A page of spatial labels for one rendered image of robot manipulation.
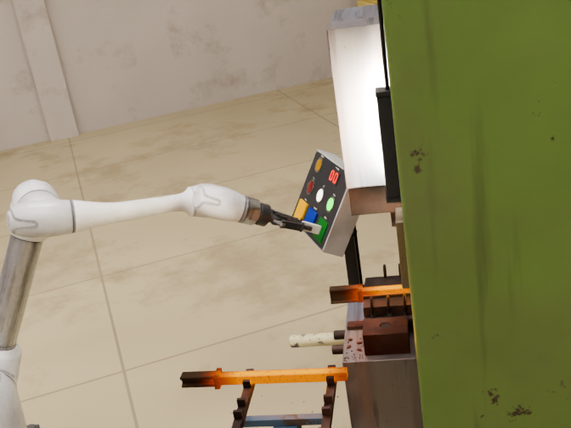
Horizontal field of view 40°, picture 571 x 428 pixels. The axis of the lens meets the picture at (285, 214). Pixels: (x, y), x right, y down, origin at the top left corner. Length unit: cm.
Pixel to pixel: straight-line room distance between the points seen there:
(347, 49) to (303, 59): 729
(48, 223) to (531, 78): 142
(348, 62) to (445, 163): 43
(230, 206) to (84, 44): 630
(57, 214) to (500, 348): 129
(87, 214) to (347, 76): 92
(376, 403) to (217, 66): 702
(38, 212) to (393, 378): 110
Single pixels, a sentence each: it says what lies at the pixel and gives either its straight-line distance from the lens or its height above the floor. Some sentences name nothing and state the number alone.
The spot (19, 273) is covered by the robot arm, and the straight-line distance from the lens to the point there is 256.
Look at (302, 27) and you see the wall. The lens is 909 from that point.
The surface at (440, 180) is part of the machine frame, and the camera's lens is 156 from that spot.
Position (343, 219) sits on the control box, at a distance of 257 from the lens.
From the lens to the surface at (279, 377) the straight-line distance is 196.
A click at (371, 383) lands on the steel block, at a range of 212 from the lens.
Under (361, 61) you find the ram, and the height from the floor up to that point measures 168.
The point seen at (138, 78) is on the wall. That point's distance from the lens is 873.
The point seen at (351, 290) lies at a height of 102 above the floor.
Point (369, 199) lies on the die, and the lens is 202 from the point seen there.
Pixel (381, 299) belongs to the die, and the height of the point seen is 99.
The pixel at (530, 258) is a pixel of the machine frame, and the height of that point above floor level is 132.
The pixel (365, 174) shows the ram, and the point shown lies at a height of 140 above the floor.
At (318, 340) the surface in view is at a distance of 273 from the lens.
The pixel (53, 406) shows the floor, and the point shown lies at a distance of 395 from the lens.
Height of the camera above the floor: 207
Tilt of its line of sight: 22 degrees down
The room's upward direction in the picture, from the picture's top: 9 degrees counter-clockwise
